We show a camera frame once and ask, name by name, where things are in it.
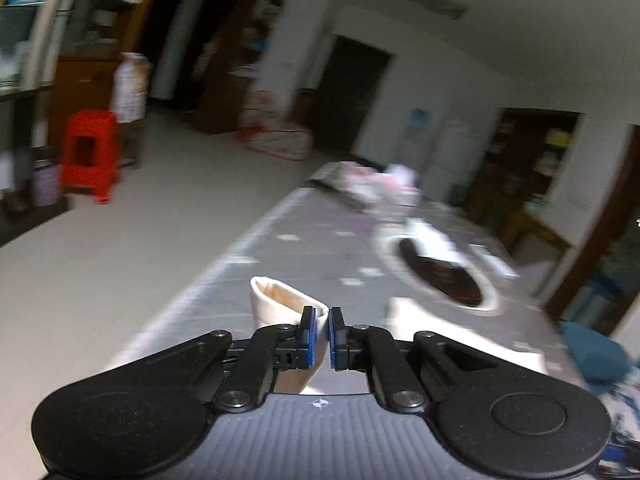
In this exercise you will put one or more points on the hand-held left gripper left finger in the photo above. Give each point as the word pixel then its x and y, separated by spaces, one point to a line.
pixel 311 341

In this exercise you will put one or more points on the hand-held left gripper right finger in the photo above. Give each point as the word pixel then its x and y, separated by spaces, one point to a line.
pixel 334 342

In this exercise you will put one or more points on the cream garment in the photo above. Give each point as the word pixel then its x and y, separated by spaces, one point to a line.
pixel 275 305

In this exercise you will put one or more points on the grey star-print tablecloth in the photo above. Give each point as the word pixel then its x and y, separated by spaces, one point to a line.
pixel 320 255

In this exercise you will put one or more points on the round black induction cooktop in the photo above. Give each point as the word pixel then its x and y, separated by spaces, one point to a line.
pixel 445 280

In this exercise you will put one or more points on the crumpled white tissue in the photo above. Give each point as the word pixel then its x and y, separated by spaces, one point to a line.
pixel 435 242

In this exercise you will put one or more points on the polka-dot play tent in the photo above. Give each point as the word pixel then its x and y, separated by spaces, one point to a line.
pixel 275 135

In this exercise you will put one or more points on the white refrigerator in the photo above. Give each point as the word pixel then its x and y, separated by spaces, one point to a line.
pixel 452 160

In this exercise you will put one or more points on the water dispenser with blue bottle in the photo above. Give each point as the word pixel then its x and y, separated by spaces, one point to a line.
pixel 415 132

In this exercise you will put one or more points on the wooden side table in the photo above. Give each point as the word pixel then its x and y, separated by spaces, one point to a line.
pixel 537 235

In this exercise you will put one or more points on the dark wooden door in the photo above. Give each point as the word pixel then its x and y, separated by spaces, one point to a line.
pixel 350 95

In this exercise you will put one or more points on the blue cushioned chair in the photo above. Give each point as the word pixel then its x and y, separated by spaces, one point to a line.
pixel 595 352

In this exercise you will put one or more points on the small wooden stool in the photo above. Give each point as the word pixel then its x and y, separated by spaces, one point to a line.
pixel 131 142

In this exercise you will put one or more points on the red plastic stool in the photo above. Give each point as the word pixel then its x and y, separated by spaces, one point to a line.
pixel 90 155

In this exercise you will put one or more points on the tall wooden shelf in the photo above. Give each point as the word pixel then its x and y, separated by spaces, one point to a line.
pixel 230 60

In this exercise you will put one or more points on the purple trash bin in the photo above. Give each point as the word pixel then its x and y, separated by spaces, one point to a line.
pixel 46 182

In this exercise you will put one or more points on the printed paper sack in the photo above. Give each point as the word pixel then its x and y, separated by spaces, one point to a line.
pixel 130 87

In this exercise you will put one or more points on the brown shoes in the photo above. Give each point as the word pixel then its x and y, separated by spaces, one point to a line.
pixel 14 201

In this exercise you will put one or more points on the wooden glass display cabinet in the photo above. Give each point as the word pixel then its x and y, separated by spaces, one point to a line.
pixel 65 35

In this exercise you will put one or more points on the wooden wall shelf unit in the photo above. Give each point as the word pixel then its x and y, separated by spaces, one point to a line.
pixel 530 160

